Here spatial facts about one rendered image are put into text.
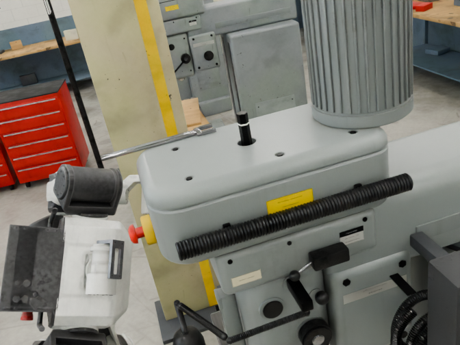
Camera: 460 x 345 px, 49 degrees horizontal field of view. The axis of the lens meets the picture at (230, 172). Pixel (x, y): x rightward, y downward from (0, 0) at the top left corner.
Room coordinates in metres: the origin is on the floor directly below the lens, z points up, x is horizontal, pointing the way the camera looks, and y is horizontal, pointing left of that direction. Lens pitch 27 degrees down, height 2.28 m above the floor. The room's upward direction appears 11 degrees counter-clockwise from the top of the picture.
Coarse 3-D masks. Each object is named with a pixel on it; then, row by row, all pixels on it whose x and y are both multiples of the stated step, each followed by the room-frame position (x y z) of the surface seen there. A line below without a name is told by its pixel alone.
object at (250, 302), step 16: (304, 272) 0.82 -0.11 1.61; (320, 272) 0.83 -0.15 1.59; (256, 288) 0.80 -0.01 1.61; (272, 288) 0.80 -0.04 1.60; (320, 288) 0.83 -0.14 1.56; (240, 304) 0.83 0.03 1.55; (256, 304) 0.80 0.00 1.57; (272, 304) 0.80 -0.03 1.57; (288, 304) 0.81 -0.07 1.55; (240, 320) 0.87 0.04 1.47; (256, 320) 0.81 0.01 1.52; (272, 320) 0.80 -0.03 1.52; (304, 320) 0.81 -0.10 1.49; (256, 336) 0.81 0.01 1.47; (272, 336) 0.80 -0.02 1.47; (288, 336) 0.81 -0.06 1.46
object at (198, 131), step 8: (200, 128) 1.01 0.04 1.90; (208, 128) 1.01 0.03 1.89; (176, 136) 0.98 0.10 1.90; (184, 136) 0.98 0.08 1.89; (144, 144) 0.97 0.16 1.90; (152, 144) 0.97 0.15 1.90; (160, 144) 0.97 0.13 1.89; (112, 152) 0.97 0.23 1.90; (120, 152) 0.96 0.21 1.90; (128, 152) 0.96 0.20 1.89; (104, 160) 0.95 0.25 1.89
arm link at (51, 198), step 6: (54, 174) 1.34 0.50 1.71; (54, 180) 1.32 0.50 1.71; (48, 186) 1.32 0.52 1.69; (48, 192) 1.31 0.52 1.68; (48, 198) 1.31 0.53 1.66; (54, 198) 1.27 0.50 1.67; (48, 204) 1.32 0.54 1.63; (54, 204) 1.29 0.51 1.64; (48, 210) 1.33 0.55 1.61; (60, 210) 1.30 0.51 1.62
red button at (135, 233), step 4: (132, 228) 0.85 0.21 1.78; (136, 228) 0.86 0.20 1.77; (140, 228) 0.86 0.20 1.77; (132, 232) 0.84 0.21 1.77; (136, 232) 0.85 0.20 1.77; (140, 232) 0.85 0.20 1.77; (132, 236) 0.84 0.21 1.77; (136, 236) 0.84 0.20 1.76; (140, 236) 0.85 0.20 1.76; (144, 236) 0.85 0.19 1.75; (132, 240) 0.84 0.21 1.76; (136, 240) 0.84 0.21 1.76
